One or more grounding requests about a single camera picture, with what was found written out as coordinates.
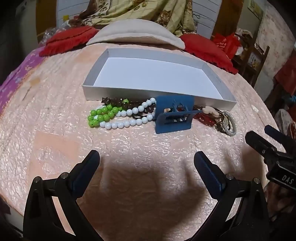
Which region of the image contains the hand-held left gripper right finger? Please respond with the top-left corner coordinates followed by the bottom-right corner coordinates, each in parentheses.
top-left (194, 151), bottom-right (271, 241)

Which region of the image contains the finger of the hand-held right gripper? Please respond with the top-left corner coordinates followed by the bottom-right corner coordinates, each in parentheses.
top-left (245, 131), bottom-right (286, 163)
top-left (264, 125), bottom-right (296, 152)

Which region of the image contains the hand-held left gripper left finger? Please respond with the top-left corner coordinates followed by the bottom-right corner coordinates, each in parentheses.
top-left (23, 149), bottom-right (104, 241)

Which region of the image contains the grey rope hair tie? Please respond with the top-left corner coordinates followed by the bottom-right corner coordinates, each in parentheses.
top-left (216, 111), bottom-right (237, 135)

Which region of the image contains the pink mouse hair tie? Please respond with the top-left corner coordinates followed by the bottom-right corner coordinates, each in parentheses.
top-left (193, 105), bottom-right (222, 118)

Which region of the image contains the blue plastic stand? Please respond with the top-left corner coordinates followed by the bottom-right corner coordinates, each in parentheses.
top-left (154, 95), bottom-right (201, 134)

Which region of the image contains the green bead bracelet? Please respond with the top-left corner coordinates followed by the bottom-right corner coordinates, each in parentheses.
top-left (87, 104), bottom-right (121, 127)

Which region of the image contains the white bead bracelet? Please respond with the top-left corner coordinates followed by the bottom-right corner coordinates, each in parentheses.
top-left (99, 97), bottom-right (156, 129)

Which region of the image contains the white cardboard box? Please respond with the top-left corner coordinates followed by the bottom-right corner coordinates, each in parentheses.
top-left (82, 47), bottom-right (237, 112)

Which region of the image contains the pink textured bedspread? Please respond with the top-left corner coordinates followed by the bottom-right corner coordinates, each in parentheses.
top-left (0, 43), bottom-right (287, 241)

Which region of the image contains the wooden chair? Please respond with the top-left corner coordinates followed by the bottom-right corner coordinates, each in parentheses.
top-left (231, 35), bottom-right (270, 88)

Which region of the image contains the red shopping bag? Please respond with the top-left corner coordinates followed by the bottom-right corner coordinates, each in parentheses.
top-left (212, 32), bottom-right (242, 59)

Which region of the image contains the red frilled pillow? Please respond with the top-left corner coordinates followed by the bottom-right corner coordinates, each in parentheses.
top-left (39, 26), bottom-right (99, 57)
top-left (179, 34), bottom-right (238, 75)

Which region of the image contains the floral cloth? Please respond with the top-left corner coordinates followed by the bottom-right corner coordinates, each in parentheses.
top-left (237, 28), bottom-right (253, 41)

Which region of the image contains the purple floral sheet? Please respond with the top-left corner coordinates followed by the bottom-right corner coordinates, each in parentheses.
top-left (0, 47), bottom-right (47, 109)

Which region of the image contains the clear plastic bag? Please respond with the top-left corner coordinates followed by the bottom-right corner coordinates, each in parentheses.
top-left (38, 22), bottom-right (70, 43)

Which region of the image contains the beige pillow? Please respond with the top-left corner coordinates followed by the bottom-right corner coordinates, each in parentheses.
top-left (86, 19), bottom-right (186, 49)

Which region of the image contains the floral quilt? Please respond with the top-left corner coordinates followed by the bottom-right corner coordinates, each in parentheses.
top-left (69, 0), bottom-right (197, 36)

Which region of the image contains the red bead bracelet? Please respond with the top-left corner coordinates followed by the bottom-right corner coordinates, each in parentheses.
top-left (193, 105), bottom-right (219, 127)

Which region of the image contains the dark brown bead bracelet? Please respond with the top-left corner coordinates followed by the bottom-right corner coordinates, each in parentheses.
top-left (101, 97), bottom-right (155, 120)

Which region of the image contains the wall poster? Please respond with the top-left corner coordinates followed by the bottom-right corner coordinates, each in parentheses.
top-left (247, 0), bottom-right (264, 19)

